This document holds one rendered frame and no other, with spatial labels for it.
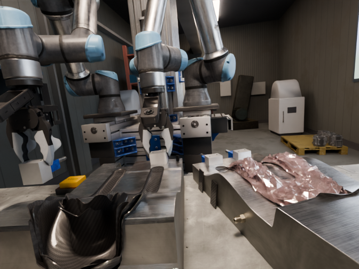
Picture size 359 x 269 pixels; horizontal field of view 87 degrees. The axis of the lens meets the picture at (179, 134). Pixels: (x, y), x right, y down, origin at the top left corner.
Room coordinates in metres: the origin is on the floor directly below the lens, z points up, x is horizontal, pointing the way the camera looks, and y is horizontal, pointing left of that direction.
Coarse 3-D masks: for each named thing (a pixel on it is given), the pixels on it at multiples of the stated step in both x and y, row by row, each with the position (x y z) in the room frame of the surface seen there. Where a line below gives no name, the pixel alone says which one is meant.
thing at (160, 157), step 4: (152, 152) 0.56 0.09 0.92; (156, 152) 0.56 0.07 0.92; (160, 152) 0.55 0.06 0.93; (164, 152) 0.54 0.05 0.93; (152, 156) 0.54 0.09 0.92; (156, 156) 0.54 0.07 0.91; (160, 156) 0.54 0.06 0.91; (164, 156) 0.54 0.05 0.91; (152, 160) 0.54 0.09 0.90; (156, 160) 0.54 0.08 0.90; (160, 160) 0.54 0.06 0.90; (164, 160) 0.54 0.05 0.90; (152, 164) 0.54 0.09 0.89
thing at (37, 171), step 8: (32, 160) 0.46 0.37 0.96; (40, 160) 0.46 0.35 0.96; (56, 160) 0.50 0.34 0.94; (64, 160) 0.56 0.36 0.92; (24, 168) 0.44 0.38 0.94; (32, 168) 0.44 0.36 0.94; (40, 168) 0.44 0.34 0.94; (48, 168) 0.46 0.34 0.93; (56, 168) 0.49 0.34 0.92; (24, 176) 0.44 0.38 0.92; (32, 176) 0.44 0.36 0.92; (40, 176) 0.43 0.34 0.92; (48, 176) 0.46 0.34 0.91; (24, 184) 0.44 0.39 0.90; (32, 184) 0.44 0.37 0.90
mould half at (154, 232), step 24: (120, 168) 0.54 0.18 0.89; (144, 168) 0.52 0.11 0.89; (168, 168) 0.50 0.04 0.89; (72, 192) 0.41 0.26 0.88; (120, 192) 0.39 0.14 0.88; (168, 192) 0.29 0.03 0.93; (0, 216) 0.25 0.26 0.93; (24, 216) 0.24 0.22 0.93; (144, 216) 0.22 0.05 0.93; (168, 216) 0.21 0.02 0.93; (0, 240) 0.22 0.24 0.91; (24, 240) 0.22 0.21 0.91; (144, 240) 0.21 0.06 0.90; (168, 240) 0.21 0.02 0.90; (0, 264) 0.22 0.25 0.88; (24, 264) 0.22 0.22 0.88; (120, 264) 0.21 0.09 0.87; (144, 264) 0.21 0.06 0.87; (168, 264) 0.21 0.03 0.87
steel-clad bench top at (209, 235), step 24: (336, 168) 0.61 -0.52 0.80; (0, 192) 0.65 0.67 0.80; (24, 192) 0.63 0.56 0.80; (48, 192) 0.61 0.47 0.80; (192, 192) 0.52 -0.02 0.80; (192, 216) 0.41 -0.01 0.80; (216, 216) 0.40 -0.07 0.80; (192, 240) 0.33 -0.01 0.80; (216, 240) 0.32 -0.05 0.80; (240, 240) 0.32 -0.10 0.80; (192, 264) 0.27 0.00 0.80; (216, 264) 0.27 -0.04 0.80; (240, 264) 0.27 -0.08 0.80; (264, 264) 0.26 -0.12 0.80
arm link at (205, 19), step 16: (192, 0) 0.80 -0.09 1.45; (208, 0) 0.80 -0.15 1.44; (208, 16) 0.81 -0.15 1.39; (208, 32) 0.83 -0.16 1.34; (208, 48) 0.86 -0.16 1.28; (224, 48) 0.88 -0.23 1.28; (208, 64) 0.89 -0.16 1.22; (224, 64) 0.86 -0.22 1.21; (208, 80) 0.93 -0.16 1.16; (224, 80) 0.90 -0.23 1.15
